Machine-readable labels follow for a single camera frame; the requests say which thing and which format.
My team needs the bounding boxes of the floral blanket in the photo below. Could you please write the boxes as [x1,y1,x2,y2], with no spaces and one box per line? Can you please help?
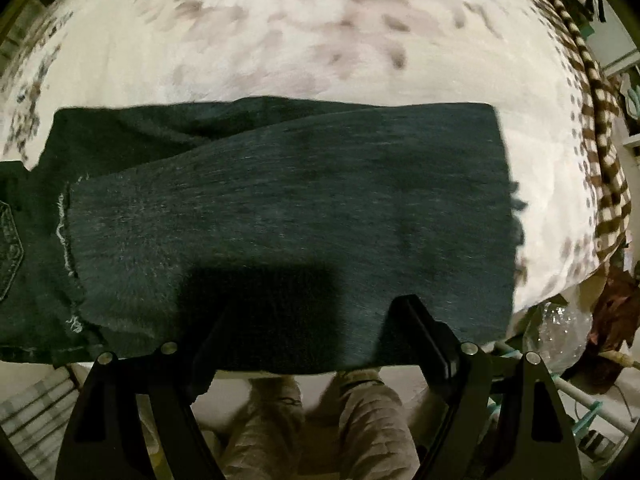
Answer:
[0,0,601,313]

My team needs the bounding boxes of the dark brown cloth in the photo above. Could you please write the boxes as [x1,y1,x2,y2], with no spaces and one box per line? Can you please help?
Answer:
[565,265,640,396]

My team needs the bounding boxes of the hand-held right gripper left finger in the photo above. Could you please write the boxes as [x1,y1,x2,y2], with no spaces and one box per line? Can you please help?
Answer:
[55,342,226,480]

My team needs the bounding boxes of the white shelf unit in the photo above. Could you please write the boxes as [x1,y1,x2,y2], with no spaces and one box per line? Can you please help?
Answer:
[585,0,640,161]

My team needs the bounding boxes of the striped cloth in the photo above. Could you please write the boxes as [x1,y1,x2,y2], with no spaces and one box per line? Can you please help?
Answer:
[0,365,83,467]

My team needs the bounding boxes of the brown checkered blanket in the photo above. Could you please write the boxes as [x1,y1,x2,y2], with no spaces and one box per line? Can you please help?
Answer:
[515,0,632,267]

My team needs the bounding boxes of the dark blue jeans pants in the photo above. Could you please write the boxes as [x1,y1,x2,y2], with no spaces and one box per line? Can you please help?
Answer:
[0,96,523,376]

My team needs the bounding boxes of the teal rack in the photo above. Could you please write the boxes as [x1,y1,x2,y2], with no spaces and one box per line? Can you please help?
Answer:
[492,340,640,461]

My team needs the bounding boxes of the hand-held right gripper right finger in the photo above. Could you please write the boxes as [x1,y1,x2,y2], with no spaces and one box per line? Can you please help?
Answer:
[387,295,583,480]

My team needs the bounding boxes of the clear plastic bag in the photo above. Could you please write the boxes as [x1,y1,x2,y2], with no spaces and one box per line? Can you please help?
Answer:
[524,300,592,377]

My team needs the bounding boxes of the person's left leg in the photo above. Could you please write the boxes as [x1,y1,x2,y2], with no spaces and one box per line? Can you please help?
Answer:
[220,375,306,480]

